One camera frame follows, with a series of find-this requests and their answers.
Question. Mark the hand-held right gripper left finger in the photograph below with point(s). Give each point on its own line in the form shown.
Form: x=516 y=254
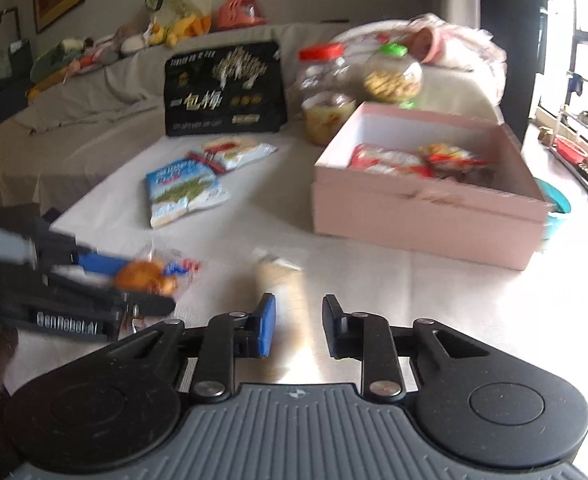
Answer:
x=268 y=325

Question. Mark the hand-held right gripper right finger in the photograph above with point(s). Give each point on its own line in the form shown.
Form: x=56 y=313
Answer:
x=331 y=325

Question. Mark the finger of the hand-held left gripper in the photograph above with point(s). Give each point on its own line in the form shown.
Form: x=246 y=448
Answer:
x=148 y=305
x=98 y=263

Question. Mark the orange pastry packet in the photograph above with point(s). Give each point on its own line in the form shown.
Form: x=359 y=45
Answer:
x=141 y=275

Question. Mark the beige snack packet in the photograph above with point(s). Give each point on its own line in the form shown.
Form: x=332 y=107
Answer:
x=281 y=280

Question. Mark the pink cardboard box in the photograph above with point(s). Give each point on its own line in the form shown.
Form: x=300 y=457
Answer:
x=424 y=230

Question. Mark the yellow red snack packet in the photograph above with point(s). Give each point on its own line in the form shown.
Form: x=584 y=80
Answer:
x=449 y=155

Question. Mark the blue white seaweed packet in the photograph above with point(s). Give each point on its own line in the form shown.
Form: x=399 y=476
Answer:
x=183 y=192

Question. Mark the white red striped packet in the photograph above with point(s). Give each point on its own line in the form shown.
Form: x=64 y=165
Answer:
x=239 y=152

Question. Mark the red white snack packet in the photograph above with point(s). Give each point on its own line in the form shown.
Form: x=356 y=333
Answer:
x=384 y=157

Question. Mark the yellow label snack jar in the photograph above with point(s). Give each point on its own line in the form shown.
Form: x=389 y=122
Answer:
x=326 y=120

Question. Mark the green plush toy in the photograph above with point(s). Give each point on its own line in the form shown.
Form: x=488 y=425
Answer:
x=58 y=60

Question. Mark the pink white plush toy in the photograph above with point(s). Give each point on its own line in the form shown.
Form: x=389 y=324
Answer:
x=103 y=50

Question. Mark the black plum snack bag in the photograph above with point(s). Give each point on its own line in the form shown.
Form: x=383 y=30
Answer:
x=223 y=90

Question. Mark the red lid clear jar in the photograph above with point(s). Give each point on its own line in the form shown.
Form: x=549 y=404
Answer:
x=324 y=75

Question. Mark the yellow plush toy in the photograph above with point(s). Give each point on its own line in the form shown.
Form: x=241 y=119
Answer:
x=183 y=27

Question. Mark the green lid clear jar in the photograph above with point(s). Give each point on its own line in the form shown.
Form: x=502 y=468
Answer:
x=391 y=80

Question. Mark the teal plastic basin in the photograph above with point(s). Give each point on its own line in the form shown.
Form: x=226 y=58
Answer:
x=556 y=205

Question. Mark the red plastic basin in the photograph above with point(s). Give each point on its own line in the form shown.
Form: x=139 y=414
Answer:
x=571 y=150

